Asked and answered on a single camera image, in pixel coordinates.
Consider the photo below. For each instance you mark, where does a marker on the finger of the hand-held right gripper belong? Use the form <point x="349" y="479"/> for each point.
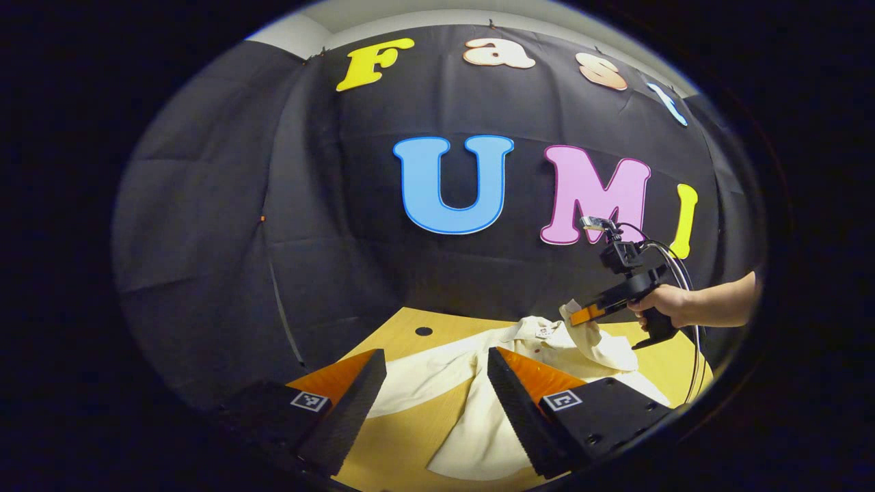
<point x="588" y="314"/>

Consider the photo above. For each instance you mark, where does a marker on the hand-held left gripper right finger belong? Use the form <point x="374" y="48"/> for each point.
<point x="519" y="410"/>

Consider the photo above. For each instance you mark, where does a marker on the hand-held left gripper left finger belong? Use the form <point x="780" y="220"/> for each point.
<point x="352" y="410"/>

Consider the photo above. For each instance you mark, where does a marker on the cream button shirt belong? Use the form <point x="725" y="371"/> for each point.
<point x="472" y="424"/>

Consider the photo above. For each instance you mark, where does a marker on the black backdrop cloth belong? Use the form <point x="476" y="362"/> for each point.
<point x="307" y="205"/>

